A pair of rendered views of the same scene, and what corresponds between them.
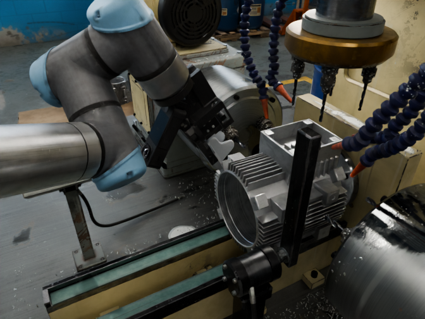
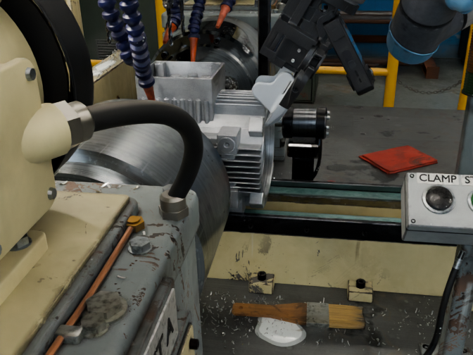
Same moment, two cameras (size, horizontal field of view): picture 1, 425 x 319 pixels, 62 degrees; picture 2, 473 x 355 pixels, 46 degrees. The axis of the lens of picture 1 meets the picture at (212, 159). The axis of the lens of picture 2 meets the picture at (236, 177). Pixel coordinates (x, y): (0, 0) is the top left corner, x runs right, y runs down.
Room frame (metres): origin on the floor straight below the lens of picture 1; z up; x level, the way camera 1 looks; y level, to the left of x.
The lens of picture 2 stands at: (1.23, 0.43, 1.37)
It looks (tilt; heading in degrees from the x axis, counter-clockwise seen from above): 26 degrees down; 218
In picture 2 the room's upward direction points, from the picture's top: 1 degrees counter-clockwise
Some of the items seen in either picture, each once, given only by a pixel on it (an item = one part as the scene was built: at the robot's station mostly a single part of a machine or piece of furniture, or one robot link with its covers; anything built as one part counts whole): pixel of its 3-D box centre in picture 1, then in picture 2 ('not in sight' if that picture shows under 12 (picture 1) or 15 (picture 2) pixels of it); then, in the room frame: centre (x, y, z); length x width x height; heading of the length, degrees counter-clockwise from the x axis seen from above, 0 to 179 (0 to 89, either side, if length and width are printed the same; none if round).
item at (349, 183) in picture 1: (329, 175); not in sight; (0.64, -0.26, 1.01); 0.15 x 0.02 x 0.15; 28
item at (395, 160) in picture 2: not in sight; (398, 158); (-0.03, -0.03, 0.80); 0.15 x 0.12 x 0.01; 152
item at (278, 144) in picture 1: (298, 151); (183, 91); (0.59, -0.17, 1.11); 0.12 x 0.11 x 0.07; 117
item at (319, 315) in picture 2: not in sight; (298, 313); (0.63, 0.08, 0.80); 0.21 x 0.05 x 0.01; 120
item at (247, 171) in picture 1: (277, 194); (209, 146); (0.57, -0.13, 1.01); 0.20 x 0.19 x 0.19; 117
